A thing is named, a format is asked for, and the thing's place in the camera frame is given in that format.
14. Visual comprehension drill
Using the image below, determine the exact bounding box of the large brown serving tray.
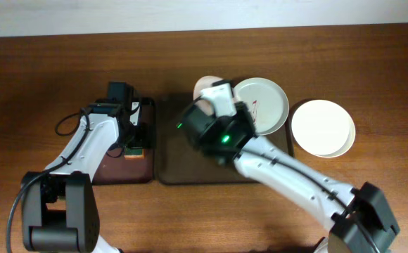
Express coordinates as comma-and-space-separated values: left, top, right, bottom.
153, 91, 295, 186

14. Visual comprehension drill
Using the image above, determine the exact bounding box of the black small sponge tray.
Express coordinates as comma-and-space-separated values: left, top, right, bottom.
93, 98, 156, 185

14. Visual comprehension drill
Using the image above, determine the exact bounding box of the right black cable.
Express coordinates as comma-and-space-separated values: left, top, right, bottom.
241, 147, 381, 253

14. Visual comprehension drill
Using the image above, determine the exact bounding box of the green and orange sponge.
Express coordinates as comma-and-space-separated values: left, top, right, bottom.
124, 148, 145, 160

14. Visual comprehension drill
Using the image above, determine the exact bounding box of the white plate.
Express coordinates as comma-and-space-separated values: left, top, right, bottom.
291, 100, 356, 158
193, 76, 227, 117
234, 77, 290, 135

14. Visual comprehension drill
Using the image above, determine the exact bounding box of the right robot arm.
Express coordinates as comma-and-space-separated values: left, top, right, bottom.
177, 102, 400, 252

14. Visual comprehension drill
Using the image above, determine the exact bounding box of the left black cable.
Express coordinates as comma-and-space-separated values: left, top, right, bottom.
54, 107, 92, 137

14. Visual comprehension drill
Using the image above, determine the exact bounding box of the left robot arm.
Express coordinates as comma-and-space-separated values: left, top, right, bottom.
6, 82, 155, 252

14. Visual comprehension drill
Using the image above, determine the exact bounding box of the black cable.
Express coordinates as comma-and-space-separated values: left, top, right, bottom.
241, 147, 381, 253
54, 107, 92, 137

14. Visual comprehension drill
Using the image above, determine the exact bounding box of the white plate front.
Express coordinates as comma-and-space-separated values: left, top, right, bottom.
291, 100, 356, 158

